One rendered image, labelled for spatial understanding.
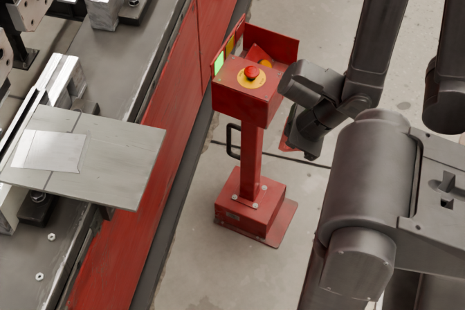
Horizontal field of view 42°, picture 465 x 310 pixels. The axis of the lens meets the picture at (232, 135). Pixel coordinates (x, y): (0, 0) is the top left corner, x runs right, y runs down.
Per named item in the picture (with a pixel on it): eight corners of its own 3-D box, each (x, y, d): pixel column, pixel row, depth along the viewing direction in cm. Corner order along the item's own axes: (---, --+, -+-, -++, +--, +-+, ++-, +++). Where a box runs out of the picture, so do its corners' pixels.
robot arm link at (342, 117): (359, 117, 97) (365, 90, 100) (324, 97, 95) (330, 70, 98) (335, 135, 102) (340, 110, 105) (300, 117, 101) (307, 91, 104)
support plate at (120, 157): (136, 213, 107) (135, 210, 106) (-2, 182, 110) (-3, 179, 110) (167, 132, 117) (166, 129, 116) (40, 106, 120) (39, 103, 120)
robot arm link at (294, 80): (375, 106, 91) (382, 65, 96) (311, 70, 88) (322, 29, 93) (330, 140, 100) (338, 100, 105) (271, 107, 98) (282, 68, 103)
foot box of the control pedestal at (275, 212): (277, 250, 210) (279, 234, 200) (212, 222, 216) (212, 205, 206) (299, 203, 220) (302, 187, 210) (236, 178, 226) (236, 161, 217)
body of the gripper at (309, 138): (282, 145, 105) (305, 126, 99) (295, 100, 110) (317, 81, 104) (313, 162, 106) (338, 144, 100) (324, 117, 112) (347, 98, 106)
